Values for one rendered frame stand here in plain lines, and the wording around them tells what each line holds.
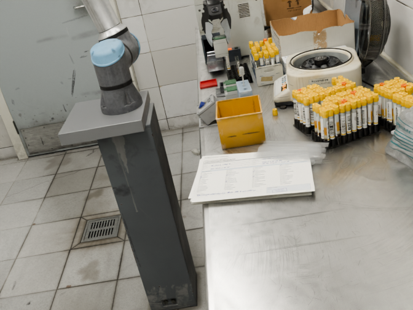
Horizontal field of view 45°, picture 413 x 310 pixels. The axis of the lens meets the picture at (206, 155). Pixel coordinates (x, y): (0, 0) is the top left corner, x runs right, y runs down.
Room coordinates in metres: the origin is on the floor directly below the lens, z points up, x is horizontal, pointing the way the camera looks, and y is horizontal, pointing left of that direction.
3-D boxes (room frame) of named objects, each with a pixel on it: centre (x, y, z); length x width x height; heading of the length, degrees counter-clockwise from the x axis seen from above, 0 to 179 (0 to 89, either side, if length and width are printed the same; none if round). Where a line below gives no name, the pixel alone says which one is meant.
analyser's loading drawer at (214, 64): (2.03, -0.12, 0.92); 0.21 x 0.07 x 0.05; 176
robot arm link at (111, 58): (1.70, 0.26, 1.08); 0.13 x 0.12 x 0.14; 167
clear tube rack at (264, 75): (1.82, -0.29, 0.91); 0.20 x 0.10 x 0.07; 176
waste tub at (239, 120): (1.34, -0.12, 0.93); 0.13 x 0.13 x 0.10; 83
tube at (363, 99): (1.20, -0.44, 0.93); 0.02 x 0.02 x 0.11
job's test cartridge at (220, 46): (1.72, -0.13, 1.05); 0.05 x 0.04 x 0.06; 85
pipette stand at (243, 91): (1.50, -0.16, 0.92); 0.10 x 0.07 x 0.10; 178
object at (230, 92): (1.58, -0.13, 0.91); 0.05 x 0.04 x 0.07; 86
